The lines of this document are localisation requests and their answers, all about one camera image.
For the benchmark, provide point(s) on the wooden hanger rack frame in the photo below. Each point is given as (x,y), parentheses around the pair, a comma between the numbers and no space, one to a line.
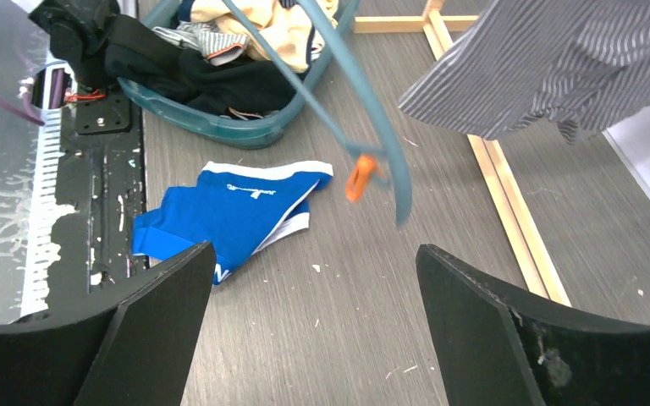
(537,268)

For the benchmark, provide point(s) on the grey striped hanging underwear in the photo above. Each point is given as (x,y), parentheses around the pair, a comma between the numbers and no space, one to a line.
(583,65)

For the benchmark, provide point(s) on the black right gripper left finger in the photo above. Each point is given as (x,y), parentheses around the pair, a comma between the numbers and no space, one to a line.
(131,343)

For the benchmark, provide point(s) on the black garment in basket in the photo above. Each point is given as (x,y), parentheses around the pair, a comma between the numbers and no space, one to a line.
(254,87)

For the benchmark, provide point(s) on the white slotted cable duct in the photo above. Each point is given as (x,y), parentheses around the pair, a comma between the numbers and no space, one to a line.
(41,252)

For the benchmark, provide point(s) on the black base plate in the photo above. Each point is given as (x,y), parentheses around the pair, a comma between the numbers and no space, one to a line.
(100,182)

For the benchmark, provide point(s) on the grey striped garment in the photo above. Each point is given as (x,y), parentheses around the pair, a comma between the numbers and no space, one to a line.
(216,47)

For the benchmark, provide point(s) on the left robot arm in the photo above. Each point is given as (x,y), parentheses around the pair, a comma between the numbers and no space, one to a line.
(103,45)

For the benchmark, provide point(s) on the teal laundry basket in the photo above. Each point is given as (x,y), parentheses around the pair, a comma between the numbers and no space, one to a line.
(254,134)

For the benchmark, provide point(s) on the blue underwear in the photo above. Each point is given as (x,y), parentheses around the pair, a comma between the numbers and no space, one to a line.
(239,210)

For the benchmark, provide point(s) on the beige underwear with navy trim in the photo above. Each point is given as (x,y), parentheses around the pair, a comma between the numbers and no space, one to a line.
(286,30)

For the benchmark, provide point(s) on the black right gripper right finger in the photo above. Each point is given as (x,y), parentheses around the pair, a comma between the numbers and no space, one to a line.
(498,344)

